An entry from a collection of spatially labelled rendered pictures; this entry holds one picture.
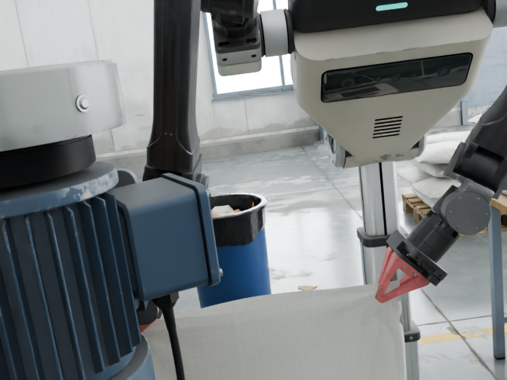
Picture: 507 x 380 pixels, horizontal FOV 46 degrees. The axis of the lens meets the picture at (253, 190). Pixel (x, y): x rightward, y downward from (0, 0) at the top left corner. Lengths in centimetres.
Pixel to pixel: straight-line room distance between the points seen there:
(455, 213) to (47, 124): 56
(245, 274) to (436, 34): 211
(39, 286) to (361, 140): 97
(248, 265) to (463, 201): 234
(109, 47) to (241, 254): 627
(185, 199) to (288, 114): 840
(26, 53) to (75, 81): 884
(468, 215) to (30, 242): 57
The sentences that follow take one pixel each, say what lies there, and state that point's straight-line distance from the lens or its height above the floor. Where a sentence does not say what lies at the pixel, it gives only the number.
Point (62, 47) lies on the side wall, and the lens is 911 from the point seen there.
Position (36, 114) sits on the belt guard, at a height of 139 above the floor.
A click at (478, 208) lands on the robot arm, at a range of 83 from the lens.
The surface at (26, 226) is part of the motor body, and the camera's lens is 44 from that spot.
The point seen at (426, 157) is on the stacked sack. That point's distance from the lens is 423.
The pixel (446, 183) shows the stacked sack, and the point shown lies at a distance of 433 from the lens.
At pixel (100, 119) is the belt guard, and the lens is 45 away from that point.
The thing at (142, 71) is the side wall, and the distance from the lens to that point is 889.
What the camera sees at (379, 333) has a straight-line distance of 96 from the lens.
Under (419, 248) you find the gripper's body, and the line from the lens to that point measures 90.
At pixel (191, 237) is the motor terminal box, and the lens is 51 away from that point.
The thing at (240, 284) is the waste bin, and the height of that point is 26.
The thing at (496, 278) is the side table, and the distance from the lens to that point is 270.
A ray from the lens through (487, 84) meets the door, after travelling 955.
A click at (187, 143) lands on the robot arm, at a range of 77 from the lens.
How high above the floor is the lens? 141
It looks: 13 degrees down
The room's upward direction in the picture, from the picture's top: 7 degrees counter-clockwise
